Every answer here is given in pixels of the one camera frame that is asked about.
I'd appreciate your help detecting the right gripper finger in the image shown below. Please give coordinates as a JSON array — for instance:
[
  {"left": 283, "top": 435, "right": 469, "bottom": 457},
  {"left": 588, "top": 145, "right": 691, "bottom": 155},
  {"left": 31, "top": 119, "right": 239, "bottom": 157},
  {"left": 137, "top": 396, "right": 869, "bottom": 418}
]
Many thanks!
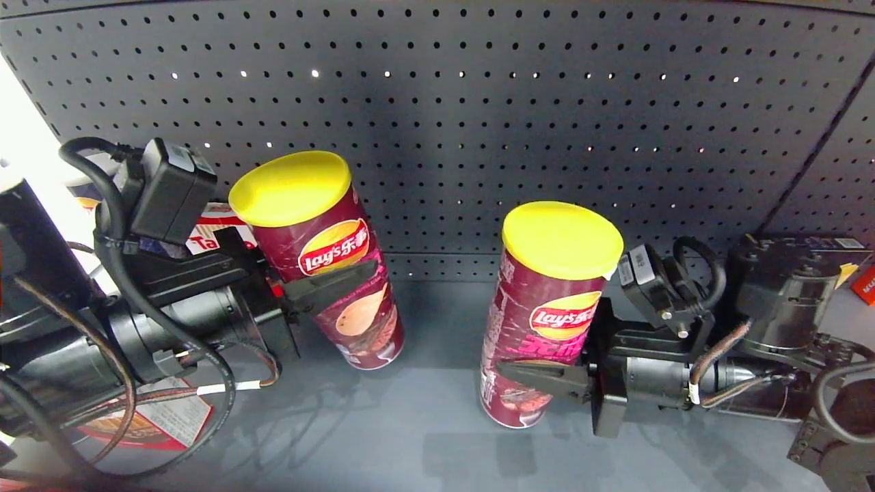
[{"left": 496, "top": 360, "right": 593, "bottom": 405}]

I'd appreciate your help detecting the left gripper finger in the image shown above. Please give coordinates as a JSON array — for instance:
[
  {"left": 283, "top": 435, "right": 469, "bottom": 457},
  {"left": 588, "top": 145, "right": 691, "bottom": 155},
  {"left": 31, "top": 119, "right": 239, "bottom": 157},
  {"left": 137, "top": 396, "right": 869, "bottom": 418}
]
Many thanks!
[{"left": 284, "top": 258, "right": 380, "bottom": 319}]

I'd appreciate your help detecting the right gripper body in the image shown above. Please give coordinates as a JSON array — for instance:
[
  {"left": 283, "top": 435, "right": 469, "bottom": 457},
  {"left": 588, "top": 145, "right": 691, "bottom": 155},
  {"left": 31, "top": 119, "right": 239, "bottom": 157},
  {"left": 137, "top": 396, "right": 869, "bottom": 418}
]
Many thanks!
[{"left": 588, "top": 297, "right": 814, "bottom": 438}]

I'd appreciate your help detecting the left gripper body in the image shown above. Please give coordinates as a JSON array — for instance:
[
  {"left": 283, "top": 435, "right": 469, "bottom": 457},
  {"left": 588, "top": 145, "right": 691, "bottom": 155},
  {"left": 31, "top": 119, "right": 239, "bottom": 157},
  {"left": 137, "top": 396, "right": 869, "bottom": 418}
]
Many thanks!
[{"left": 106, "top": 268, "right": 301, "bottom": 385}]

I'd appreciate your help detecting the maroon chips can yellow lid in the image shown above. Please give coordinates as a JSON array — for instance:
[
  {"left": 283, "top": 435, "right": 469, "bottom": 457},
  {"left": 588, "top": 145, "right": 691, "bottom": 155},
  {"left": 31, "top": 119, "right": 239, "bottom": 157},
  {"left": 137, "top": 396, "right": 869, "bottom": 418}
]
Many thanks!
[
  {"left": 228, "top": 150, "right": 405, "bottom": 371},
  {"left": 480, "top": 201, "right": 624, "bottom": 429}
]

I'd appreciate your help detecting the black shop shelf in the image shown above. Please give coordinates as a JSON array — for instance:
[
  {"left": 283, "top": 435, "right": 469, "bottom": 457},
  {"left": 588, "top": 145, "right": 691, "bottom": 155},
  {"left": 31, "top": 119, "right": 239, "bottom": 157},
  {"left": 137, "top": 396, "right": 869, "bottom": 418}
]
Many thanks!
[{"left": 0, "top": 0, "right": 875, "bottom": 492}]

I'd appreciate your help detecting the red and white snack box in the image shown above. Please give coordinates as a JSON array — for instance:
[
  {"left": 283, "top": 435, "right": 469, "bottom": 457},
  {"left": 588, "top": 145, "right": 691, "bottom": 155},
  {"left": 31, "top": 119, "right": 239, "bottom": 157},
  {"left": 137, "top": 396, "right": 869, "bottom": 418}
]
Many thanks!
[{"left": 186, "top": 202, "right": 259, "bottom": 258}]

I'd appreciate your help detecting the red snack pack white label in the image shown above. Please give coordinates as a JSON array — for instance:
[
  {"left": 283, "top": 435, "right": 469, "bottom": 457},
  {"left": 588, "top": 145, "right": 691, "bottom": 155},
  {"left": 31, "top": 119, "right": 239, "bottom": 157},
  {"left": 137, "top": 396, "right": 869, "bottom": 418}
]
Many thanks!
[{"left": 77, "top": 378, "right": 215, "bottom": 452}]

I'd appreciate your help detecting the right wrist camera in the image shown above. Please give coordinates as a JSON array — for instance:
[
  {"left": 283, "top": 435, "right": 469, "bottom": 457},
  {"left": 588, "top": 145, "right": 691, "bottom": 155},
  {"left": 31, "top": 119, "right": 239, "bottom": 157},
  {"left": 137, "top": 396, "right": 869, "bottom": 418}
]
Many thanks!
[{"left": 612, "top": 243, "right": 715, "bottom": 363}]

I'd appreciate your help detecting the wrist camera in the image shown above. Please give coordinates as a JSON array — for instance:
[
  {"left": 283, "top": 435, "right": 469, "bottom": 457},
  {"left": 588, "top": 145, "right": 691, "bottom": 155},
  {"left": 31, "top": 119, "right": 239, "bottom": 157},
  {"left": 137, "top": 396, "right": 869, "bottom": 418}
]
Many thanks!
[
  {"left": 612, "top": 243, "right": 715, "bottom": 363},
  {"left": 126, "top": 137, "right": 264, "bottom": 301}
]

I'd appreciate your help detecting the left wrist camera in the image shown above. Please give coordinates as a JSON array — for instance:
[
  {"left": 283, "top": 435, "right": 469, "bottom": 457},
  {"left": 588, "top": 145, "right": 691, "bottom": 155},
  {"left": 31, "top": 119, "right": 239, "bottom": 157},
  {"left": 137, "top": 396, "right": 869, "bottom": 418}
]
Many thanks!
[{"left": 126, "top": 137, "right": 264, "bottom": 301}]

